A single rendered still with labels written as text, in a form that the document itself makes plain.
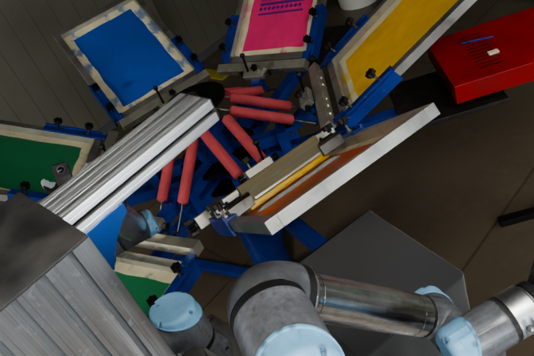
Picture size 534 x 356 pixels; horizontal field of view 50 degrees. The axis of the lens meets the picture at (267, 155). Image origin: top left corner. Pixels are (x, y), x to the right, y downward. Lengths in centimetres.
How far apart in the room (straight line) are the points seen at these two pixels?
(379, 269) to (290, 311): 131
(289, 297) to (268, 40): 261
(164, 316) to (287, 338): 76
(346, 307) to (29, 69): 493
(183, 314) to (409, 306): 62
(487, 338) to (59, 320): 62
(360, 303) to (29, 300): 49
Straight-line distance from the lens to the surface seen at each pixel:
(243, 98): 272
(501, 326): 95
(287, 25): 327
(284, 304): 77
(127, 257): 255
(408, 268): 202
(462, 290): 202
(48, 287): 85
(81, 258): 84
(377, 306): 97
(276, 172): 207
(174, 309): 146
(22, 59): 560
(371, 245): 213
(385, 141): 156
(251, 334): 76
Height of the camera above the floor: 246
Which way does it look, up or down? 33 degrees down
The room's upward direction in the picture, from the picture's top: 23 degrees counter-clockwise
